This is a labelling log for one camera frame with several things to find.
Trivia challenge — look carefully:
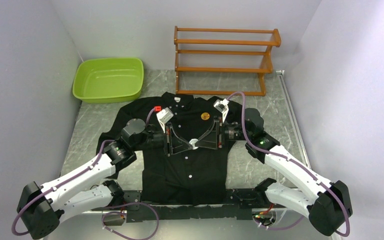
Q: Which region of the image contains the green plastic basin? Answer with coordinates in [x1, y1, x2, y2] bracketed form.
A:
[72, 57, 144, 104]

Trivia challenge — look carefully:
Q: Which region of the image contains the black button shirt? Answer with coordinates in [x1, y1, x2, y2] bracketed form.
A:
[95, 92, 250, 206]

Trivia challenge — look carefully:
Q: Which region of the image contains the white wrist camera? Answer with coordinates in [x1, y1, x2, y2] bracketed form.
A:
[156, 107, 174, 133]
[213, 98, 230, 123]

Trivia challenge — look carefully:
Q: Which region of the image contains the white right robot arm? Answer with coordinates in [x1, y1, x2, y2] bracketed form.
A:
[190, 112, 353, 237]

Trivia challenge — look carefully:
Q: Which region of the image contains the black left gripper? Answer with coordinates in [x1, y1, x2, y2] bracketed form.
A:
[132, 122, 193, 157]

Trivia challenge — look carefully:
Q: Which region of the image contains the white round brooch back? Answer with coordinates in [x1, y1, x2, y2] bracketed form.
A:
[189, 138, 199, 150]

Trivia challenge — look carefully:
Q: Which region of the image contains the aluminium table edge rail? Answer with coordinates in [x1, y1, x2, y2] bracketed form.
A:
[275, 69, 343, 240]

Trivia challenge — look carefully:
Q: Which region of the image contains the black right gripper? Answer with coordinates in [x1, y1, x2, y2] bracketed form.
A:
[195, 116, 251, 150]

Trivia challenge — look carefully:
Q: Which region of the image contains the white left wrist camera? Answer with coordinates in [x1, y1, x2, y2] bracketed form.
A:
[156, 107, 174, 133]

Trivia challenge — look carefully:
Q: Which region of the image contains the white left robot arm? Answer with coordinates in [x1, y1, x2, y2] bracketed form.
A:
[11, 118, 197, 240]

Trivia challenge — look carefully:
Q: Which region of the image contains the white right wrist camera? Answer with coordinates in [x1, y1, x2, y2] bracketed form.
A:
[213, 98, 230, 123]

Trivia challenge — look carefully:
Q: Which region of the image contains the orange wooden shoe rack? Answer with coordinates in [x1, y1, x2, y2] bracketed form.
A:
[173, 26, 282, 97]

